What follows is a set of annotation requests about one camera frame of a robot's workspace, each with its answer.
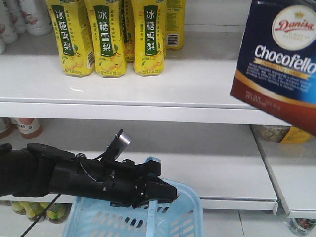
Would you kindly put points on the clear nut tray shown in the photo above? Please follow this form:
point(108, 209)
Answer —
point(281, 134)

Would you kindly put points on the yellow pear drink bottles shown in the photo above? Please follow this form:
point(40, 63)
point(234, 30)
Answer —
point(104, 36)

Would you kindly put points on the white drink bottles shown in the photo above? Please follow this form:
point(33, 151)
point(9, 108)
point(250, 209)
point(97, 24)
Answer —
point(20, 16)

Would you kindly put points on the light blue plastic basket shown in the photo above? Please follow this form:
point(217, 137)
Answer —
point(101, 218)

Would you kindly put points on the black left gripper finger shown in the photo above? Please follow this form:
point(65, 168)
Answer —
point(159, 190)
point(153, 167)

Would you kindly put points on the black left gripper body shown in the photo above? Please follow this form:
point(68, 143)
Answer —
point(121, 183)

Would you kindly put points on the blue Chocofello cookie box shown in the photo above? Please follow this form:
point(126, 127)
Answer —
point(276, 66)

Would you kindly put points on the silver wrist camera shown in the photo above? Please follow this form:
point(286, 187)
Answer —
point(118, 143)

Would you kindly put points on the white shelf unit base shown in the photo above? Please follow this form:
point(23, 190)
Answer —
point(185, 117)

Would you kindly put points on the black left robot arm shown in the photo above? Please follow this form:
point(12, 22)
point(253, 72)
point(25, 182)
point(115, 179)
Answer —
point(39, 169)

